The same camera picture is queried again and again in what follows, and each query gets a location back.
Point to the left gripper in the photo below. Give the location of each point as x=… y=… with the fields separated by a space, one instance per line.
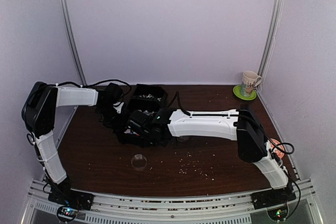
x=118 y=125

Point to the black three-compartment candy bin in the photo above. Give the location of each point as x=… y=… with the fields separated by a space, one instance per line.
x=141 y=130

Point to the clear plastic jar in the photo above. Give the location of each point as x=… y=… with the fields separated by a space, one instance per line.
x=183 y=138

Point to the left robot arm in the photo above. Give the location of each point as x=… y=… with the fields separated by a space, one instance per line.
x=39 y=112

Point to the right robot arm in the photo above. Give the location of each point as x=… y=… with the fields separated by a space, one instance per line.
x=239 y=125

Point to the small round lollipops pile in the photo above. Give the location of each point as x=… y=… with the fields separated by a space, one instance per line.
x=150 y=96

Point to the clear jar lid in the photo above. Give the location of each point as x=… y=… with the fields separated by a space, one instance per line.
x=139 y=162

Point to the green saucer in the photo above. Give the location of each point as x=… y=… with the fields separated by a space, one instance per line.
x=244 y=93

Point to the cream patterned mug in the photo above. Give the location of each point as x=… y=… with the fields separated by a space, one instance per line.
x=251 y=79

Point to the green bowl with red lid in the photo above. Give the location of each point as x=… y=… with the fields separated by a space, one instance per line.
x=277 y=148

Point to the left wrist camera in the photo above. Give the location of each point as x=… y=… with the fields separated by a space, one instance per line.
x=119 y=107

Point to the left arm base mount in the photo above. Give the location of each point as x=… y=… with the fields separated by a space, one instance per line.
x=70 y=201

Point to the front aluminium rail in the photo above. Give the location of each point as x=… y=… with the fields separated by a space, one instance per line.
x=227 y=208

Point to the left aluminium frame post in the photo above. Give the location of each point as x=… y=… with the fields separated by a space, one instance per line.
x=72 y=43

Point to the aluminium frame post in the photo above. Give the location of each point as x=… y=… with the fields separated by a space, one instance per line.
x=72 y=43
x=270 y=40

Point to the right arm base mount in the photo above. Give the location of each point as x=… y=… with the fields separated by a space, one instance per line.
x=280 y=204

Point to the right aluminium frame post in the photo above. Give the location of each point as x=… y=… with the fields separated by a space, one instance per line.
x=270 y=40

